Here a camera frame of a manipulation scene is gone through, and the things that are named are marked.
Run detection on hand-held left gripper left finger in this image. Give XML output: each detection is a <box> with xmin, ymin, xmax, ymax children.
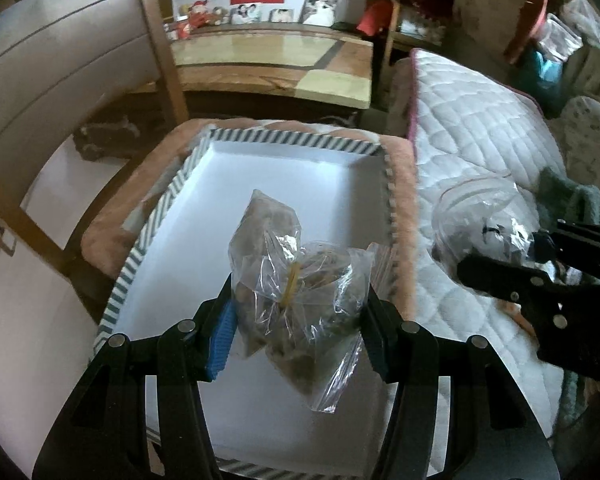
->
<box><xmin>32</xmin><ymin>272</ymin><xmax>236</xmax><ymax>480</ymax></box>

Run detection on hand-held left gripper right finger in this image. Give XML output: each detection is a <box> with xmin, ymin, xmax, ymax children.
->
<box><xmin>357</xmin><ymin>282</ymin><xmax>561</xmax><ymax>480</ymax></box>

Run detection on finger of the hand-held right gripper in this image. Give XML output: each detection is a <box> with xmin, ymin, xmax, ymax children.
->
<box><xmin>456</xmin><ymin>254</ymin><xmax>568</xmax><ymax>320</ymax></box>
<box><xmin>532</xmin><ymin>220</ymin><xmax>600</xmax><ymax>266</ymax></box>

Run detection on clear plastic bag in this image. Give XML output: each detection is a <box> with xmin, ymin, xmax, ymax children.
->
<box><xmin>430</xmin><ymin>175</ymin><xmax>546</xmax><ymax>281</ymax></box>

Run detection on clear snack bag yellow band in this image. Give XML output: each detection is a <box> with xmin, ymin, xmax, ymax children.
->
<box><xmin>228</xmin><ymin>189</ymin><xmax>381</xmax><ymax>415</ymax></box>

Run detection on white box striped rim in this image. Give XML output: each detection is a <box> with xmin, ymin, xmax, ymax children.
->
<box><xmin>94</xmin><ymin>127</ymin><xmax>401</xmax><ymax>480</ymax></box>

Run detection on green knit sweater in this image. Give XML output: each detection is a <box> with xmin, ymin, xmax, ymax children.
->
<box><xmin>537</xmin><ymin>166</ymin><xmax>600</xmax><ymax>231</ymax></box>

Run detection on floral pillow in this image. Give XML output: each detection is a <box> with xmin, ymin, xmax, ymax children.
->
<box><xmin>562</xmin><ymin>95</ymin><xmax>600</xmax><ymax>176</ymax></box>

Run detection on pink plush cushion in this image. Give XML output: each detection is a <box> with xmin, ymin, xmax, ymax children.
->
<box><xmin>80</xmin><ymin>118</ymin><xmax>422</xmax><ymax>326</ymax></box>

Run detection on white quilted mattress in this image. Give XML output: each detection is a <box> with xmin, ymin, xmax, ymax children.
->
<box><xmin>387</xmin><ymin>47</ymin><xmax>576</xmax><ymax>461</ymax></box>

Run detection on teal cloth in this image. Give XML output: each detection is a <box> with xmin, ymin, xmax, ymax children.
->
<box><xmin>522</xmin><ymin>50</ymin><xmax>563</xmax><ymax>91</ymax></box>

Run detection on translucent plastic bags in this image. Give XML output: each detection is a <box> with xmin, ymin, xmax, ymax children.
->
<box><xmin>545</xmin><ymin>0</ymin><xmax>600</xmax><ymax>56</ymax></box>

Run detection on dark bundle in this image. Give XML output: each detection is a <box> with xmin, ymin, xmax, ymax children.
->
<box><xmin>75</xmin><ymin>115</ymin><xmax>141</xmax><ymax>161</ymax></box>

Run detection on red chair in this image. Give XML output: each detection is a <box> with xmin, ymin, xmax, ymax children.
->
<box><xmin>505</xmin><ymin>0</ymin><xmax>561</xmax><ymax>63</ymax></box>

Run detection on wooden stand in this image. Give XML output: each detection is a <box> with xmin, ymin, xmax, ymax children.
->
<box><xmin>385</xmin><ymin>0</ymin><xmax>461</xmax><ymax>66</ymax></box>

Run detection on glass-top wooden table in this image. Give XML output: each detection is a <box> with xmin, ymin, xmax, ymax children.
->
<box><xmin>170</xmin><ymin>25</ymin><xmax>376</xmax><ymax>111</ymax></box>

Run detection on red cloth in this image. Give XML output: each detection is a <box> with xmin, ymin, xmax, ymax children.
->
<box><xmin>357</xmin><ymin>0</ymin><xmax>396</xmax><ymax>36</ymax></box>

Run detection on red plush toys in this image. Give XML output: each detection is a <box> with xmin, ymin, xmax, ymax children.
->
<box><xmin>180</xmin><ymin>1</ymin><xmax>228</xmax><ymax>31</ymax></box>

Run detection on framed couple photo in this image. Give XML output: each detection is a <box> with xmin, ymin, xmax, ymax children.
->
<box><xmin>230</xmin><ymin>4</ymin><xmax>263</xmax><ymax>25</ymax></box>

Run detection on large framed photo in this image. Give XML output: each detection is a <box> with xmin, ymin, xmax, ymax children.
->
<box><xmin>300</xmin><ymin>0</ymin><xmax>342</xmax><ymax>28</ymax></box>

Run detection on wooden chair frame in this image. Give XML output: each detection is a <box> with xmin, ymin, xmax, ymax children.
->
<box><xmin>0</xmin><ymin>0</ymin><xmax>191</xmax><ymax>311</ymax></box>

